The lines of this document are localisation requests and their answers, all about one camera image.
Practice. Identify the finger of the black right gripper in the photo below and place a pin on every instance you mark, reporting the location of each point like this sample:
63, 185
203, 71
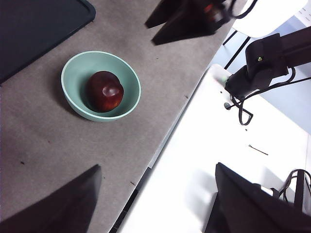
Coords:
165, 12
189, 26

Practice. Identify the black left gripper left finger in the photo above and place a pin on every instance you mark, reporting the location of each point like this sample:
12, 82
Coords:
56, 211

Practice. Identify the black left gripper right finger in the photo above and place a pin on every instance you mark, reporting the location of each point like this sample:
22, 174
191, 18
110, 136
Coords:
243, 208

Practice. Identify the dark red plum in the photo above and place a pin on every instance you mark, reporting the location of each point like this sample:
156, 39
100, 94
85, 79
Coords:
105, 92

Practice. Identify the teal ribbed bowl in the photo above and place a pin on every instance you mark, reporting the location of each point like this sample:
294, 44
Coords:
73, 77

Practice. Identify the white chair with black legs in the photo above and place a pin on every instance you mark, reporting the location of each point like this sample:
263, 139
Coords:
267, 17

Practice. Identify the black rectangular tray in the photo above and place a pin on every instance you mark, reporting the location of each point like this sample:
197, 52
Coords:
36, 31

